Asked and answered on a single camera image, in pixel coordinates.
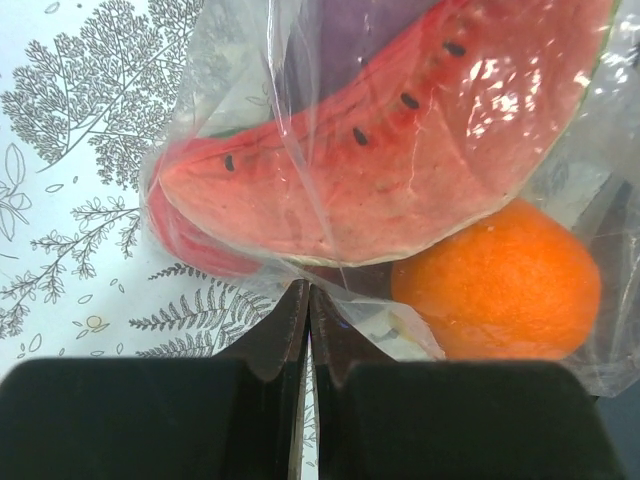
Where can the fake watermelon slice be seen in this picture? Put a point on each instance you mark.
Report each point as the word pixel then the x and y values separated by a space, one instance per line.
pixel 442 127

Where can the fake purple eggplant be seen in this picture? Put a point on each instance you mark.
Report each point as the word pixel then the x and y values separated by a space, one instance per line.
pixel 333 39

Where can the fake whole orange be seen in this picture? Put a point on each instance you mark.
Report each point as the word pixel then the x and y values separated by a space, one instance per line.
pixel 514 285

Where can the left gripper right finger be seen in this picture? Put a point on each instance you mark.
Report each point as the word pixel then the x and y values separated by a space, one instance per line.
pixel 379 418

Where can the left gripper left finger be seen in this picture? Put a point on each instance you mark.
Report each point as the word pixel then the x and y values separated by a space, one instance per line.
pixel 235 415

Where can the floral table mat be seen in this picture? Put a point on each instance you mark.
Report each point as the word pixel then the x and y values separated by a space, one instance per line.
pixel 89 92

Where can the clear zip top bag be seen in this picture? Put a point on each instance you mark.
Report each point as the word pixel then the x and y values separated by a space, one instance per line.
pixel 588 183

